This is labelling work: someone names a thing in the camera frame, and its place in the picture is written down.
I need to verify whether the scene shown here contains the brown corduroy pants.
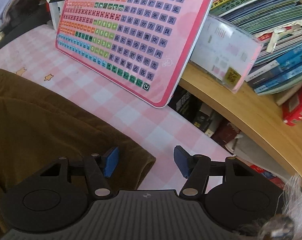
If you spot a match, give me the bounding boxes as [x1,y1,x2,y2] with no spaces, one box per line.
[0,69,156,238]

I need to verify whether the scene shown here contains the pink checkered cartoon desk mat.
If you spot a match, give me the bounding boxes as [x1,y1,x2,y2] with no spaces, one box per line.
[0,25,228,190]

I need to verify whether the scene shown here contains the wooden shelf board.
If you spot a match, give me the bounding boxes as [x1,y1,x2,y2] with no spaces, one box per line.
[179,62,302,177]

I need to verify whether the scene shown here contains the red dictionary book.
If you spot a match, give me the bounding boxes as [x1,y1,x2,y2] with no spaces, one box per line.
[282,87,302,126]

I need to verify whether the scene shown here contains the clear plastic card case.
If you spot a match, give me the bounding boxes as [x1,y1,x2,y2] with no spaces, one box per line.
[190,15,263,94]

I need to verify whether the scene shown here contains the pink learning keyboard tablet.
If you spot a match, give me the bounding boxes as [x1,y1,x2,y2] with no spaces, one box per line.
[56,0,213,108]

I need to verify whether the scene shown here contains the black box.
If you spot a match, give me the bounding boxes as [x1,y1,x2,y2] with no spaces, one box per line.
[0,4,51,49]

